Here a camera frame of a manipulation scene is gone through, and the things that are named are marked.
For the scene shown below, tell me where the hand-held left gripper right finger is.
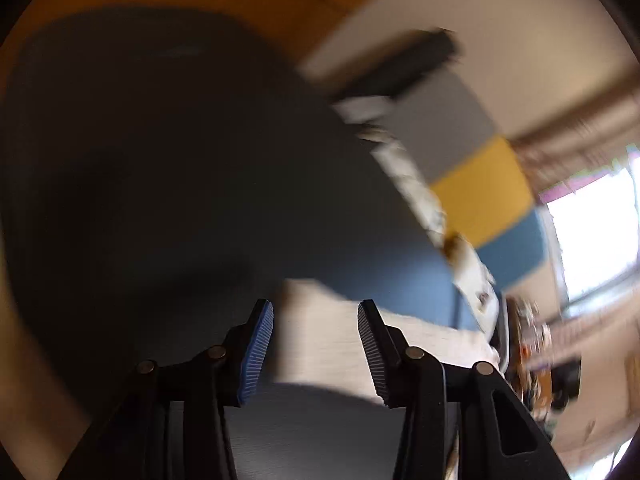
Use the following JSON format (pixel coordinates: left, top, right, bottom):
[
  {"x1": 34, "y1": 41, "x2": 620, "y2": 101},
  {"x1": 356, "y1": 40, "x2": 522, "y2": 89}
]
[{"x1": 357, "y1": 299, "x2": 571, "y2": 480}]

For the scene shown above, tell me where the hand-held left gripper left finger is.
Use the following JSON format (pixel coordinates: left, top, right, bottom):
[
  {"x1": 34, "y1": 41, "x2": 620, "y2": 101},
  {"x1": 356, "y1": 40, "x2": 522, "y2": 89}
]
[{"x1": 60, "y1": 299, "x2": 275, "y2": 480}]

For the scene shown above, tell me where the white knit sweater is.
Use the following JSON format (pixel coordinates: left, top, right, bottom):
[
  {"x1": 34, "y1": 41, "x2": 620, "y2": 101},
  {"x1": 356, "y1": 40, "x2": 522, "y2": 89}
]
[{"x1": 222, "y1": 279, "x2": 502, "y2": 480}]

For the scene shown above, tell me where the deer print pillow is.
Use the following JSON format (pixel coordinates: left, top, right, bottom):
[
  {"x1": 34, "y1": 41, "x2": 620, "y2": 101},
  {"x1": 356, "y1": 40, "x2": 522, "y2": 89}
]
[{"x1": 442, "y1": 232, "x2": 501, "y2": 333}]

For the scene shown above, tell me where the wooden desk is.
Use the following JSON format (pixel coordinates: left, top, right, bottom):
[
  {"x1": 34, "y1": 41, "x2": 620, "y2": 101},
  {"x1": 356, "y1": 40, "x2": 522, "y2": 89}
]
[{"x1": 505, "y1": 300, "x2": 583, "y2": 411}]

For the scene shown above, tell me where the geometric print pillow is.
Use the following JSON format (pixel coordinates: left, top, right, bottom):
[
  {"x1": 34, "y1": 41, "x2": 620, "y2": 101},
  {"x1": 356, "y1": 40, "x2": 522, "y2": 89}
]
[{"x1": 335, "y1": 97, "x2": 446, "y2": 241}]

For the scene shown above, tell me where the grey yellow blue sofa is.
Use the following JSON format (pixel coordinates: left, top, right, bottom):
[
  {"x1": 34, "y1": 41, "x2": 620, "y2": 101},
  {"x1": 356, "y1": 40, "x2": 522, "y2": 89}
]
[{"x1": 335, "y1": 67, "x2": 548, "y2": 361}]

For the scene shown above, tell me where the window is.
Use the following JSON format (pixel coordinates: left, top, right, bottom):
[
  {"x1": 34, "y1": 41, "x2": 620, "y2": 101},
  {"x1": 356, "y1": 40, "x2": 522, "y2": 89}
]
[{"x1": 545, "y1": 160, "x2": 640, "y2": 311}]

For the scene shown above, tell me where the floral beige curtain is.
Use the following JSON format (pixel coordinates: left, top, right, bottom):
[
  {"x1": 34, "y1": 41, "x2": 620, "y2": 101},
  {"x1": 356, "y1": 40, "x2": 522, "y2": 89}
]
[{"x1": 515, "y1": 95, "x2": 640, "y2": 196}]

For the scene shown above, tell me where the black panel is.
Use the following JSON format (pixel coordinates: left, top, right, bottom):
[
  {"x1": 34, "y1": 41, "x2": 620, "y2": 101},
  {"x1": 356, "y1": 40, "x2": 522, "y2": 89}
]
[{"x1": 340, "y1": 27, "x2": 458, "y2": 103}]

